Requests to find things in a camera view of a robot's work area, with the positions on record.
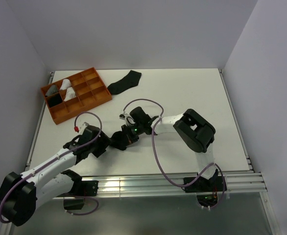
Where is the orange compartment tray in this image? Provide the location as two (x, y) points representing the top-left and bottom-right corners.
(41, 67), (112, 125)

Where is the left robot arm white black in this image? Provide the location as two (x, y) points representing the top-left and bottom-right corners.
(0, 125), (111, 226)

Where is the black sock with white stripes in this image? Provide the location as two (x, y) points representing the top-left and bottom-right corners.
(46, 93), (63, 108)

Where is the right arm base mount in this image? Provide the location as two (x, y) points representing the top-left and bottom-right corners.
(183, 176), (227, 193)

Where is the grey rolled sock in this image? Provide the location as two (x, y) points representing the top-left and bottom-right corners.
(45, 84), (59, 97)

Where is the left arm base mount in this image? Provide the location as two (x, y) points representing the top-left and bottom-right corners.
(61, 180), (98, 211)

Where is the white rolled sock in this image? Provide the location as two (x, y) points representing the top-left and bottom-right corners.
(59, 79), (72, 91)
(64, 87), (76, 101)

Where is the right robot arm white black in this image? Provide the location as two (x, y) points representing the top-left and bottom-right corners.
(120, 107), (217, 191)

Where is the lower white rolled sock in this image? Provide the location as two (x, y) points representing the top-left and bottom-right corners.
(64, 87), (76, 101)

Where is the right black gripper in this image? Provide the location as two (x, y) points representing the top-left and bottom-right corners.
(120, 122), (144, 149)

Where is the aluminium frame rail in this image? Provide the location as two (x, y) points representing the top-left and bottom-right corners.
(25, 69), (282, 235)

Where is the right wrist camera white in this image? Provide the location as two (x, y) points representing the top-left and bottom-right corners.
(119, 112), (133, 125)

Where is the upper white rolled sock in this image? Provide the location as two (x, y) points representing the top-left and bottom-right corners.
(59, 79), (72, 91)

